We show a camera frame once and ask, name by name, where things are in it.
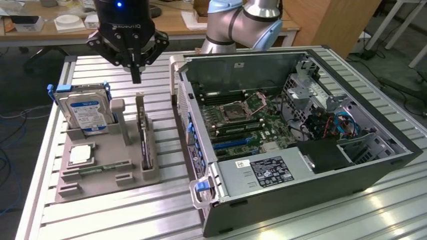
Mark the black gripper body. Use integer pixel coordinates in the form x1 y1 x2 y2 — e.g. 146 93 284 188
92 0 158 55

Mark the graphics card with metal bracket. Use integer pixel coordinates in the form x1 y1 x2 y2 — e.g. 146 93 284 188
135 91 156 171

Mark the black RAM slot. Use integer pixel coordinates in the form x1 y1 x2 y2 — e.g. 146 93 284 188
203 100 247 105
202 91 247 97
202 94 247 100
202 97 247 102

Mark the black expansion slot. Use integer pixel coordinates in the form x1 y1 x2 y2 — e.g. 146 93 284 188
210 132 259 142

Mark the blue expansion slot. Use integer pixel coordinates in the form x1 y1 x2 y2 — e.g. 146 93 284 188
212 138 256 151

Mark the small white box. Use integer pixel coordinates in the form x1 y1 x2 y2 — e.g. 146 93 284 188
83 14 101 29

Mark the white block with round recess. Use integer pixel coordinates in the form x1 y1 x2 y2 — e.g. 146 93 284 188
53 14 87 33

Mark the white paper stack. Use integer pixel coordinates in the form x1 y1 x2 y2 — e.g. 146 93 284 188
182 11 210 31

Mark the black office chair base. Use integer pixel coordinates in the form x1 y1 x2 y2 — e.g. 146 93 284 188
23 46 69 73

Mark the wooden desk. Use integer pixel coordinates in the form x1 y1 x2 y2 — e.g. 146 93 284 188
0 0 302 48

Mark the hard disk in blue carrier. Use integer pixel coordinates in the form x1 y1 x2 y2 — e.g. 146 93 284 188
47 80 113 137

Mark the white box with black lid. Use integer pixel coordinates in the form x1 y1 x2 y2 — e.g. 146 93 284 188
4 15 45 33

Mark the CPU socket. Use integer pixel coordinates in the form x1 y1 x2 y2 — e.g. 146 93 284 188
222 102 250 123

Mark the metal socket cover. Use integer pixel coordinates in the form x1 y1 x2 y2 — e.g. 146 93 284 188
244 91 270 106

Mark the RAM stick with white latch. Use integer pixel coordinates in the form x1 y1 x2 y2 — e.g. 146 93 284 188
216 122 262 133

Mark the silver CPU chip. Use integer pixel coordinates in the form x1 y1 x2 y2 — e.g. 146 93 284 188
68 144 95 166

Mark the green RAM stick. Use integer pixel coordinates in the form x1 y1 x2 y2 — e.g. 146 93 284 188
77 162 117 176

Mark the silver disk bay cage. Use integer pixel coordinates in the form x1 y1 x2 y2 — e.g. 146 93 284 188
283 59 335 118

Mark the green motherboard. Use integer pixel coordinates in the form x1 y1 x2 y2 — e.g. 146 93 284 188
198 88 302 161

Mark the silver chipset heatsink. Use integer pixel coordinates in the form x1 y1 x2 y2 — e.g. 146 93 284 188
263 142 283 153

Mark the grey parts rack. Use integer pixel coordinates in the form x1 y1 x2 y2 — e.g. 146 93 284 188
55 98 163 203

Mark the wooden cabinet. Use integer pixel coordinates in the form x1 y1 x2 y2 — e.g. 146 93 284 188
279 0 383 55

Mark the silver power supply with label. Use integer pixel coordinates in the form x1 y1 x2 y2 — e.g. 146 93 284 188
216 147 316 198

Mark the silver perforated disk bay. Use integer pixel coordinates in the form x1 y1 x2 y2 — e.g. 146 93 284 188
335 131 406 166

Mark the open black PC case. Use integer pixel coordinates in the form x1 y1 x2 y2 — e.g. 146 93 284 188
168 48 424 238

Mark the blue disk wire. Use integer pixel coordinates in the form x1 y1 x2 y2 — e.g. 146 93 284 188
332 109 360 138

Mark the white table frame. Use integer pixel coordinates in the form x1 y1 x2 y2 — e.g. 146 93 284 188
363 0 427 68

